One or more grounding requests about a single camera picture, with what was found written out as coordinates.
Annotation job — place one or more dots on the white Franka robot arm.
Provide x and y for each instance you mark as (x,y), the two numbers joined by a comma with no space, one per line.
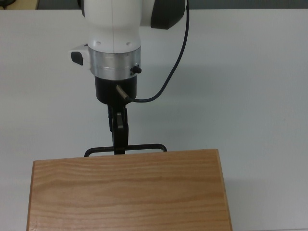
(113,24)

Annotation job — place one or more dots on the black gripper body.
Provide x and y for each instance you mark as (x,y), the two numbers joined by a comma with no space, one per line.
(103,90)

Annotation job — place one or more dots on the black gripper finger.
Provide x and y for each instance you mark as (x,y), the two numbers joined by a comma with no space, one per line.
(122,134)
(111,125)

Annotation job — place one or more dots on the wooden two-drawer cabinet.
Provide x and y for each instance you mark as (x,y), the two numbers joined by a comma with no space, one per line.
(127,192)

